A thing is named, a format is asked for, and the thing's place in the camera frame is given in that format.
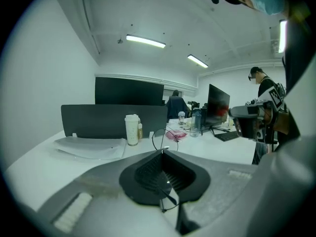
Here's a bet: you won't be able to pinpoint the stack of white paper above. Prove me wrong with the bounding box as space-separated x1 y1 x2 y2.
52 136 127 161

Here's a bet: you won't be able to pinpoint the dark grey desk divider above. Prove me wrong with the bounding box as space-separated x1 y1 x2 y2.
60 104 169 140

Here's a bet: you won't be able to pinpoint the large black wall screen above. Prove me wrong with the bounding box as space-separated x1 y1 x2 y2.
94 77 165 106

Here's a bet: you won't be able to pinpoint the black keyboard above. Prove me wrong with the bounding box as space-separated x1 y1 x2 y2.
214 130 240 142

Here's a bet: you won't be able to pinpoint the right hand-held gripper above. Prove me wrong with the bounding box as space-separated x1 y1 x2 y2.
228 85 288 143

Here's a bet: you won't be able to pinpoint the black computer monitor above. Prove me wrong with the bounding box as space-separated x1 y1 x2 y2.
205 83 231 131

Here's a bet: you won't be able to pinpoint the clear water bottle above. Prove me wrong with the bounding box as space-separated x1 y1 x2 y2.
189 107 202 138

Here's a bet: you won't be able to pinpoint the white tumbler cup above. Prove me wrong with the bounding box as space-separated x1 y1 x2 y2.
124 114 142 147

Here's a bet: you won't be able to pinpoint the thin black wire-frame glasses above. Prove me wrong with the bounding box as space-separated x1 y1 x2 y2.
152 128 180 213

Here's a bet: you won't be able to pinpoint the pink packet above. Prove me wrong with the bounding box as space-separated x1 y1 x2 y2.
165 129 188 141

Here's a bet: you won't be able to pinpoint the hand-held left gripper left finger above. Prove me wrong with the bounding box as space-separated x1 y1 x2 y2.
37 151 163 234

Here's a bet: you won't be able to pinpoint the person's right forearm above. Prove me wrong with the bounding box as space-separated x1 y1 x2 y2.
273 112 290 136

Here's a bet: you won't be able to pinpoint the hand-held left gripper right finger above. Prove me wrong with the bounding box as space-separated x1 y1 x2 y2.
162 150 258 226

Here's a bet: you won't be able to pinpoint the long ceiling light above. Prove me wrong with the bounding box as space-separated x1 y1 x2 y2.
125 34 166 49
187 54 209 69

